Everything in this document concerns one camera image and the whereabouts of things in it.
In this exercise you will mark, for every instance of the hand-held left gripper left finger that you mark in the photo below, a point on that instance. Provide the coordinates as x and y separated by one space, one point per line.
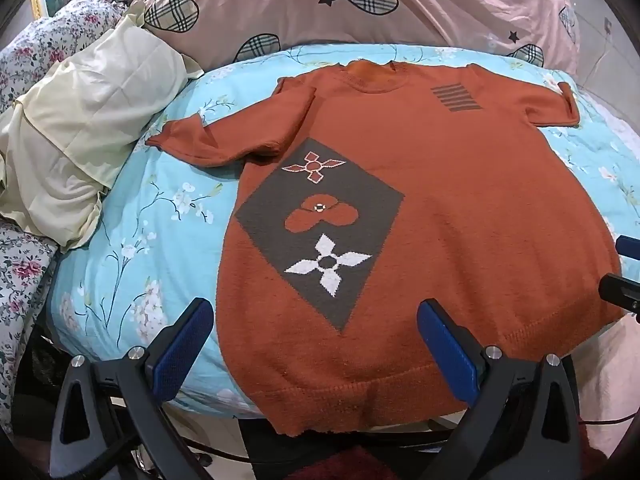
182 345

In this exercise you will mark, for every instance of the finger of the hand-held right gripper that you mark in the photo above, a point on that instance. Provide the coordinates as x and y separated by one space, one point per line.
620 290
629 246

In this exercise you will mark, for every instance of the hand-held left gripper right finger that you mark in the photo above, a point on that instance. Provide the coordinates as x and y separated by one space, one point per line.
450 355

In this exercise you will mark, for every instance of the orange knit sweater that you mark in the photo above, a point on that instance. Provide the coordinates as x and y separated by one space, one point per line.
450 185

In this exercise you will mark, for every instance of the pale pink cloth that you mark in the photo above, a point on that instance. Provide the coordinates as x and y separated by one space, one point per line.
605 365

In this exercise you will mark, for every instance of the light blue floral bedsheet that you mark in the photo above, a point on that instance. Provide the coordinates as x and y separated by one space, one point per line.
150 240

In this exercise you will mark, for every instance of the dark mesh object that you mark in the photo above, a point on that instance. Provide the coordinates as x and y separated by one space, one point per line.
47 360

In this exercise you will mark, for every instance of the dark red cloth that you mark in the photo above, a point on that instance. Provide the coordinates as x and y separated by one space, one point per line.
360 462

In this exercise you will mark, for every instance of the cream pillow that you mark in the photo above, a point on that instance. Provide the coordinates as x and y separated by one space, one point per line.
90 110

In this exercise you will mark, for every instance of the white floral quilt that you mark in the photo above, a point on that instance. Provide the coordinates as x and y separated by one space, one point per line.
75 20

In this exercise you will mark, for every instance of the pink duvet with plaid hearts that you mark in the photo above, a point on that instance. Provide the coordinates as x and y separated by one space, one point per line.
280 0

